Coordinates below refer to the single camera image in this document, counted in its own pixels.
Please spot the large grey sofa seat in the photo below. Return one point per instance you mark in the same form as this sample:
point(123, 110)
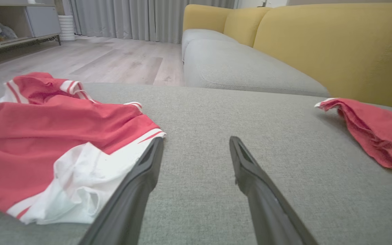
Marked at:
point(216, 112)

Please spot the yellow sofa backrest cushion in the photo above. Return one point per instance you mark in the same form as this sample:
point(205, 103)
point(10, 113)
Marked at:
point(202, 17)
point(245, 23)
point(335, 51)

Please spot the small red garment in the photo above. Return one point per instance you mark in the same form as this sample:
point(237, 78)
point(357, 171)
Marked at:
point(379, 132)

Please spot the low cabinet with teal drawers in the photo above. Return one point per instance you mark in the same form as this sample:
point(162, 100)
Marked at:
point(43, 20)

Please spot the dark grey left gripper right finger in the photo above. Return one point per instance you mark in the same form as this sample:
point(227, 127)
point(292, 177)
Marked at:
point(267, 204)

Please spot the grey curtain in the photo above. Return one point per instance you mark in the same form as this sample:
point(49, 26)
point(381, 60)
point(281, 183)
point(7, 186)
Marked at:
point(131, 17)

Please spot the white ribbed cylindrical bin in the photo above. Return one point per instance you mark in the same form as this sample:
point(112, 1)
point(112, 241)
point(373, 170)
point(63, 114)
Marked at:
point(66, 29)

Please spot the grey sofa seat cushion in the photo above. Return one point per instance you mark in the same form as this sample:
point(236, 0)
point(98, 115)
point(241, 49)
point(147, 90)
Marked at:
point(199, 34)
point(237, 68)

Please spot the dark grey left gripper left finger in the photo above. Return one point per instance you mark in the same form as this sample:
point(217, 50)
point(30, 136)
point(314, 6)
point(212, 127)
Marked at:
point(128, 204)

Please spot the pale bag in cabinet shelf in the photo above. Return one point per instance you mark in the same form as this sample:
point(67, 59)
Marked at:
point(4, 32)

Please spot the red and white basketball jersey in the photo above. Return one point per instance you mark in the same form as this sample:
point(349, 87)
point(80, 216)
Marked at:
point(46, 129)

